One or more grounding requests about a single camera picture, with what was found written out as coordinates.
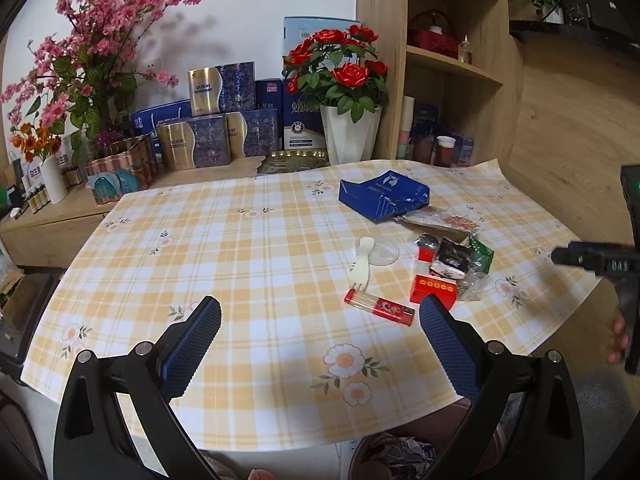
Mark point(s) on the round clear plastic lid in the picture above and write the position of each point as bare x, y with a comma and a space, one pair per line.
382, 255

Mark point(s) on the tall light blue box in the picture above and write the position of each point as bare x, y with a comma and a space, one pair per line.
297, 32

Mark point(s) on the orange flowers in white vase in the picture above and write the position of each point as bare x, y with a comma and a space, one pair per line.
54, 182

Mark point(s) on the gold decorative tray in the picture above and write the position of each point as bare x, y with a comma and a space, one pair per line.
292, 162

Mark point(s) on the dark blue box red label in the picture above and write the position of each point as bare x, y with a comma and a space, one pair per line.
269, 92

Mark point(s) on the white printed box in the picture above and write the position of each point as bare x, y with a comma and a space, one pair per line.
64, 152

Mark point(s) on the small purple box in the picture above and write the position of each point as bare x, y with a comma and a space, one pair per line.
464, 151

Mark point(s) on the stack of pastel cups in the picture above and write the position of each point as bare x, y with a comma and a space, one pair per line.
405, 135

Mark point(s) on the wooden sideboard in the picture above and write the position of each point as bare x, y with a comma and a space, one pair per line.
50, 235

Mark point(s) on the black counter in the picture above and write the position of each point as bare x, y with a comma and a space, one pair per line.
600, 10

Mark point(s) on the pink artificial blossom branches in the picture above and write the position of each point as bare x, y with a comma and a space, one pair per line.
100, 35

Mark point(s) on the gold and blue gift box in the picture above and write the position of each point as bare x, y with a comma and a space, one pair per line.
195, 142
220, 87
255, 132

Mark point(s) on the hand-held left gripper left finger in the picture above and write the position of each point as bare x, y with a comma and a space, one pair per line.
192, 345

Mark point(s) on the wooden shelf unit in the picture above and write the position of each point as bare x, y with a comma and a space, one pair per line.
380, 10

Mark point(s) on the red basket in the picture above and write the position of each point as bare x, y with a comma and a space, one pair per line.
432, 40

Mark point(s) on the person's right hand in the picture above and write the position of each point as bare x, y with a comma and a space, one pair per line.
620, 332

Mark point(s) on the brown plastic bin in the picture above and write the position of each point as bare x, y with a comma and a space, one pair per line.
361, 460

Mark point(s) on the red roses in white pot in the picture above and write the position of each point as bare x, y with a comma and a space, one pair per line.
350, 135

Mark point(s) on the red paper cup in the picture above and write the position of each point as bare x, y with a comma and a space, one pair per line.
445, 152

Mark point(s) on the yellow plaid floral tablecloth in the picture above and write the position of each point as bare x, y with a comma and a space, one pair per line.
250, 260

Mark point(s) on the green triangular packet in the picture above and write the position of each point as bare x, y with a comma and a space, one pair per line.
481, 256

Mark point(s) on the dark blue paper bag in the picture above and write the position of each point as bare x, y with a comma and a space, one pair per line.
380, 195

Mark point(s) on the illustrated blue box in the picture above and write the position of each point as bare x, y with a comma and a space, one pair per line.
425, 117

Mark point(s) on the white plastic spork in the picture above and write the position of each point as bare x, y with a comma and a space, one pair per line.
361, 265

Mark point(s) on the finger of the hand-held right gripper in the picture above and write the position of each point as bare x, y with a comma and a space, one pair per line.
590, 257

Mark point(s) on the striped patterned planter box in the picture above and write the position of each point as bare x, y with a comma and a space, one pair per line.
120, 175

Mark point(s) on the flat blue box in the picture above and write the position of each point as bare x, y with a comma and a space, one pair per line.
160, 112

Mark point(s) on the white wall socket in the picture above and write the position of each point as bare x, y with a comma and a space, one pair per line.
153, 67

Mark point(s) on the brown cup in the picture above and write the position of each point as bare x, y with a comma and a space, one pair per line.
424, 151

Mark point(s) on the clear glass bottle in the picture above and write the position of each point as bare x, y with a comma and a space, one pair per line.
465, 52

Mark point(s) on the blue and white carton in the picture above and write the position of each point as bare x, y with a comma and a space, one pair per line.
300, 125

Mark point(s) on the clear plastic wrapper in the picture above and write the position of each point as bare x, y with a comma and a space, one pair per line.
472, 287

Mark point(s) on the row of small brown bottles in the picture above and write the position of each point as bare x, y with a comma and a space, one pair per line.
35, 200

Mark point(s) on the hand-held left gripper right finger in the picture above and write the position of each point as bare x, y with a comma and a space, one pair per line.
450, 347

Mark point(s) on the red and clear stick packet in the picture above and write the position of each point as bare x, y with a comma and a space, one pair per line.
385, 307

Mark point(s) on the person's left hand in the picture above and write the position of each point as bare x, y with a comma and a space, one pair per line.
260, 475

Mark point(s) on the black packet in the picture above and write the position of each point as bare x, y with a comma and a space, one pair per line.
452, 257

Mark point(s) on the red cardboard box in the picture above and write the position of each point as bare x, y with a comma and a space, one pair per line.
432, 290

